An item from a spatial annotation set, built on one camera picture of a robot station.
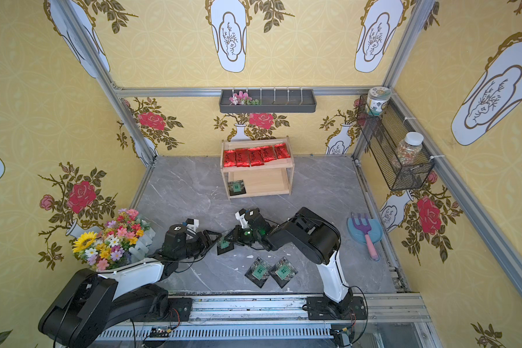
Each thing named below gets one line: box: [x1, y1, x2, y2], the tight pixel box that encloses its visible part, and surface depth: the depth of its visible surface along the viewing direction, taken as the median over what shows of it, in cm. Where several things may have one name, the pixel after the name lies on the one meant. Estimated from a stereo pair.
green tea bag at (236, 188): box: [227, 179, 247, 196], surface depth 107 cm
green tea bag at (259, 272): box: [244, 256, 272, 289], surface depth 84 cm
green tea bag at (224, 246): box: [216, 236, 235, 256], surface depth 89 cm
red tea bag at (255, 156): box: [247, 147, 265, 167], surface depth 92 cm
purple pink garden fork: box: [351, 213, 380, 261], surface depth 93 cm
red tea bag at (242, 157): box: [234, 147, 251, 168], surface depth 92 cm
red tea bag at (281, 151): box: [274, 142, 291, 160], surface depth 93 cm
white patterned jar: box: [366, 86, 393, 117], surface depth 87 cm
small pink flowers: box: [229, 90, 260, 106], surface depth 89 cm
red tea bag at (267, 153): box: [260, 145, 277, 163], surface depth 94 cm
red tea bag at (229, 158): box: [223, 149, 237, 168], surface depth 90 cm
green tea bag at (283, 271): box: [268, 256, 298, 289], surface depth 83 cm
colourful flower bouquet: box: [72, 208, 151, 272], surface depth 74 cm
